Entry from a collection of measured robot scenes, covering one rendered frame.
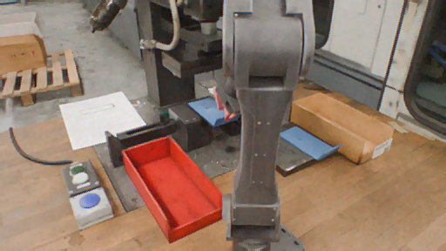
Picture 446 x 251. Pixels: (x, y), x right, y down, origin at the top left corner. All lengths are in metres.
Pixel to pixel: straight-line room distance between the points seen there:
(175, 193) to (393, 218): 0.45
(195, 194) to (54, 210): 0.29
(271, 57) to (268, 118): 0.08
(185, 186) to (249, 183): 0.30
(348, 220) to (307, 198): 0.09
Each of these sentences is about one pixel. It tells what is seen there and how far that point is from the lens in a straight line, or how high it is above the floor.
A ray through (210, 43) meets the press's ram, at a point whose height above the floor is 1.18.
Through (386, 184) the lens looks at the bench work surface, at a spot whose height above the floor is 0.90.
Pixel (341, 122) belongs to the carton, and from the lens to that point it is 1.00.
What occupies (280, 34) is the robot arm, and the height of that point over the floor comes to 1.30.
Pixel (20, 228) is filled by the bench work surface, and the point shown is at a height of 0.90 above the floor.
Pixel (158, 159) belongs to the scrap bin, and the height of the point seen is 0.91.
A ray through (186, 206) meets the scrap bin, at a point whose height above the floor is 0.90.
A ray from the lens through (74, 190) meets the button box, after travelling 0.74.
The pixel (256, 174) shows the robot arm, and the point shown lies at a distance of 0.43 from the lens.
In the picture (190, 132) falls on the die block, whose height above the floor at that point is 0.96.
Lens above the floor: 1.39
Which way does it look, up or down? 31 degrees down
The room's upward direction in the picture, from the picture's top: straight up
